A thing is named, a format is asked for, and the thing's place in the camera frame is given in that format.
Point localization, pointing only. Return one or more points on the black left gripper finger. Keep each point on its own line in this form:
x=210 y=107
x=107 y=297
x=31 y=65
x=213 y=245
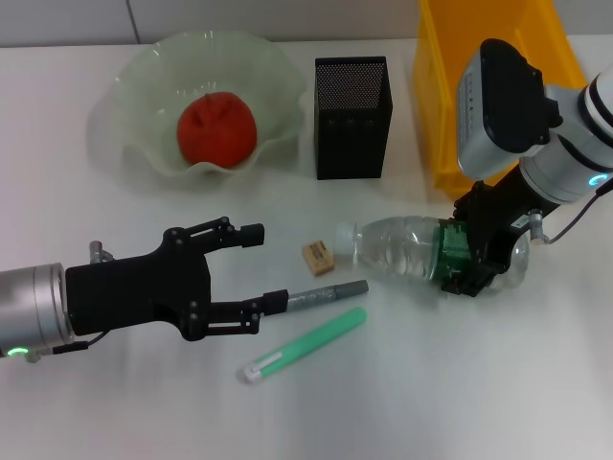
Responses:
x=252 y=235
x=275 y=302

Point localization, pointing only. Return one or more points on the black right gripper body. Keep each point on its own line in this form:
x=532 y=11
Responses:
x=503 y=215

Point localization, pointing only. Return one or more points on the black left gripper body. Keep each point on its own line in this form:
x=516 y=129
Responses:
x=139 y=292

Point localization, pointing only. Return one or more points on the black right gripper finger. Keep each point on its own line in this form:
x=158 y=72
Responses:
x=467 y=203
x=474 y=280

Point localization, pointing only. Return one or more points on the clear water bottle green label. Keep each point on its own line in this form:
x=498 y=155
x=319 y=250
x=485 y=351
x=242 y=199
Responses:
x=397 y=244

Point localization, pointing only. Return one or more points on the red tomato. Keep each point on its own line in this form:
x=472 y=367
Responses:
x=215 y=129

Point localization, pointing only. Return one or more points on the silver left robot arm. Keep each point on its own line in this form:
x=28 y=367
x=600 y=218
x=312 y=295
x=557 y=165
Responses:
x=33 y=302

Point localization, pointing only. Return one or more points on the green plastic pen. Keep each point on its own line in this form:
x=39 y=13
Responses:
x=311 y=338

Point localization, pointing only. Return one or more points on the tan rubber eraser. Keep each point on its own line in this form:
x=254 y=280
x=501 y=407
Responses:
x=317 y=259

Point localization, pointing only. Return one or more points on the grey glitter pen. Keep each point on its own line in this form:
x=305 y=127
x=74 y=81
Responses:
x=340 y=290

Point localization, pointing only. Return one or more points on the black mesh pen holder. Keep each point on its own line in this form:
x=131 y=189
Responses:
x=352 y=139

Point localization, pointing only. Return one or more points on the frosted glass fruit plate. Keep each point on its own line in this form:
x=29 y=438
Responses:
x=143 y=96

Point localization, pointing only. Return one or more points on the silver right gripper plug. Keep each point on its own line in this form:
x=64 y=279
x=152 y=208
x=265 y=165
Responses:
x=536 y=225

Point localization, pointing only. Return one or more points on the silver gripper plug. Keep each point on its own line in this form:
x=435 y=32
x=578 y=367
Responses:
x=536 y=225
x=99 y=250

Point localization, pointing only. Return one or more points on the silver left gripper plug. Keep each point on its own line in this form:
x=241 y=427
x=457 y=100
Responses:
x=99 y=250

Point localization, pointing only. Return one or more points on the yellow plastic storage bin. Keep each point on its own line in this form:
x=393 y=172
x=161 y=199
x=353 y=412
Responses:
x=440 y=96

